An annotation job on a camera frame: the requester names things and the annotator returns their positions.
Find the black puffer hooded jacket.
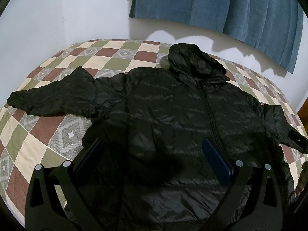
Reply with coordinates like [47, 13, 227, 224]
[7, 43, 307, 230]

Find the person's right hand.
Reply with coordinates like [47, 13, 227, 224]
[295, 161, 308, 196]

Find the checkered patchwork bed cover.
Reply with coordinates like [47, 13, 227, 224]
[1, 39, 306, 224]

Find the wooden door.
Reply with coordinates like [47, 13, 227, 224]
[297, 98, 308, 132]

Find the blue curtain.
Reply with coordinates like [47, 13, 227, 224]
[130, 0, 303, 73]

